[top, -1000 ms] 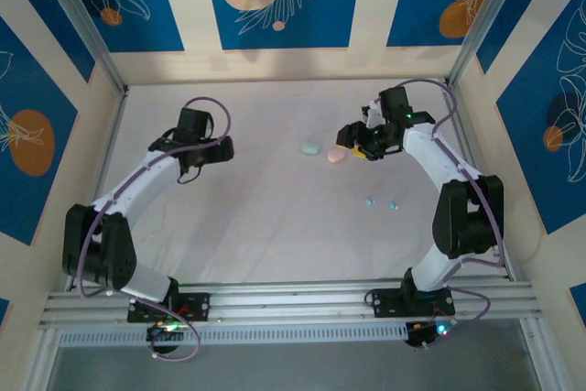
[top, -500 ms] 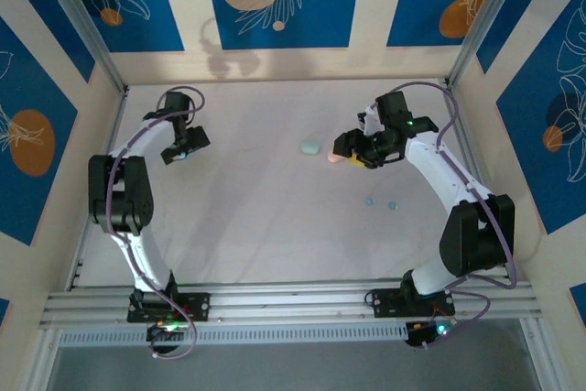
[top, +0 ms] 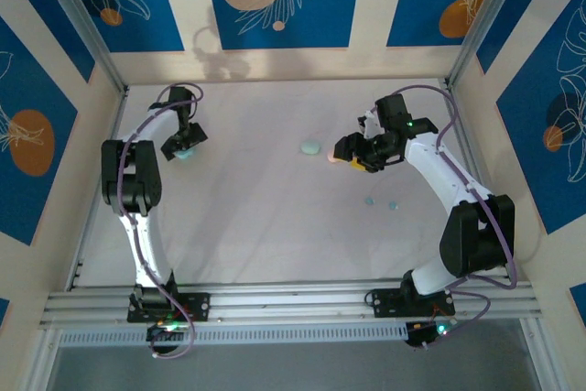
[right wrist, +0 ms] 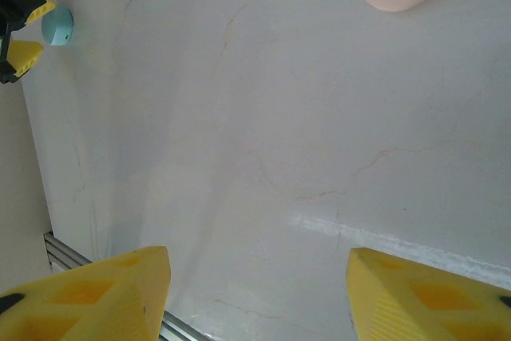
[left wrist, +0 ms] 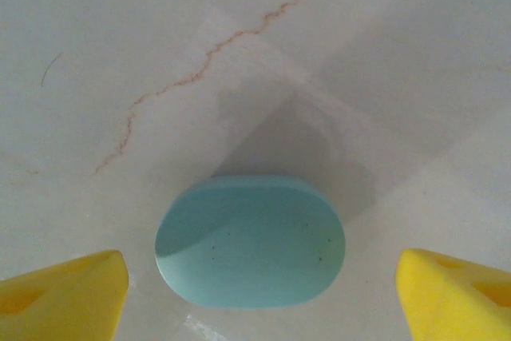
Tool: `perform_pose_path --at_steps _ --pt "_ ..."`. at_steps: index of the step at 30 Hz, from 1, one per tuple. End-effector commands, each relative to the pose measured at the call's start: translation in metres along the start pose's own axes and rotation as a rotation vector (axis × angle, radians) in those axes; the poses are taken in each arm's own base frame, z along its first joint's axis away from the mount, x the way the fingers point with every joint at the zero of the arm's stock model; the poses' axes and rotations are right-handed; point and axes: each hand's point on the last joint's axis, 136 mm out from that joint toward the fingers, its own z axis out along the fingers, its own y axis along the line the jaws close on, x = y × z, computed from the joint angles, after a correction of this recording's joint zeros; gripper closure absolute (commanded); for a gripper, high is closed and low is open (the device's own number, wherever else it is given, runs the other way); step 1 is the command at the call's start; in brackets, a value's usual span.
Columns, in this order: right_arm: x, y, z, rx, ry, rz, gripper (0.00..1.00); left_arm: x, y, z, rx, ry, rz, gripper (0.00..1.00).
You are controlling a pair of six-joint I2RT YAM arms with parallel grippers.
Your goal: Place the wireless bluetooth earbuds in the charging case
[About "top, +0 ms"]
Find white table cloth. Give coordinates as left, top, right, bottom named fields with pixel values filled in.
left=68, top=79, right=512, bottom=289

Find aluminium base beam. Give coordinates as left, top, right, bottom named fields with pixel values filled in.
left=38, top=278, right=544, bottom=329

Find black controller board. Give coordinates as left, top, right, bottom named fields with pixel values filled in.
left=146, top=321, right=185, bottom=355
left=405, top=320, right=452, bottom=349

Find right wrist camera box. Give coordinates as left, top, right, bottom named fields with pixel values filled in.
left=356, top=109, right=382, bottom=138

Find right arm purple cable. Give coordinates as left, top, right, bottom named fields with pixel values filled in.
left=365, top=83, right=519, bottom=351

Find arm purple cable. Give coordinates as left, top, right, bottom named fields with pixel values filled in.
left=116, top=82, right=205, bottom=360
left=365, top=83, right=519, bottom=351

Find aluminium side rail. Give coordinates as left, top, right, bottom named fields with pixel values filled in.
left=439, top=79, right=516, bottom=283

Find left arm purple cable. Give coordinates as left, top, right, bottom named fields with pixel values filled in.
left=116, top=82, right=205, bottom=360

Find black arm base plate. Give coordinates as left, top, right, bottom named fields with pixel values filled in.
left=126, top=292, right=212, bottom=323
left=365, top=288, right=457, bottom=319

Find aluminium frame post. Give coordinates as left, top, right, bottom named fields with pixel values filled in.
left=446, top=0, right=537, bottom=88
left=34, top=0, right=130, bottom=95

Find slotted white cable duct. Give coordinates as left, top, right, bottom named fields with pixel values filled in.
left=57, top=322, right=411, bottom=347

